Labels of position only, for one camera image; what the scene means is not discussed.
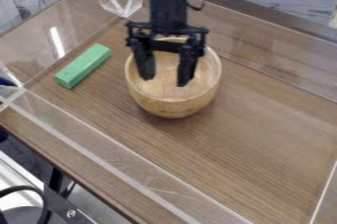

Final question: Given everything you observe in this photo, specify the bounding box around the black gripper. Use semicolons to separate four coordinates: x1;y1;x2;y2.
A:
127;0;209;87

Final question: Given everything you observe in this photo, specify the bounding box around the green rectangular block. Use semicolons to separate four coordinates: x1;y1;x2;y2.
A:
55;43;112;89

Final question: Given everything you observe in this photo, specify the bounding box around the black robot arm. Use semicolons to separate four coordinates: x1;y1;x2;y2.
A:
127;0;209;87

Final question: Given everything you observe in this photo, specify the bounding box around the brown wooden bowl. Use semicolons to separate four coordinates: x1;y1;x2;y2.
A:
126;46;223;118

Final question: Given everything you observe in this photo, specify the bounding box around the blue object at edge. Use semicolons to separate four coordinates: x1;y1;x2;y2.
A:
0;76;18;87

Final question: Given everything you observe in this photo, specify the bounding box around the black metal table leg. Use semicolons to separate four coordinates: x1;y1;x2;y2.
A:
50;168;64;192

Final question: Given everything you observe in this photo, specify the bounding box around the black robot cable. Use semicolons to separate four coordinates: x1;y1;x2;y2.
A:
183;0;207;12

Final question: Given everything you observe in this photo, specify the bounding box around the clear acrylic corner bracket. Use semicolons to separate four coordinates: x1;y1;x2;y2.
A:
99;0;143;19

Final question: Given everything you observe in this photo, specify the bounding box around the clear acrylic tray wall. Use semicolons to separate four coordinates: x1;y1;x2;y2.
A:
0;0;337;224

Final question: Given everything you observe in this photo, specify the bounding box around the black cable loop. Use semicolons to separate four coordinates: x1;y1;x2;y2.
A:
0;186;51;224

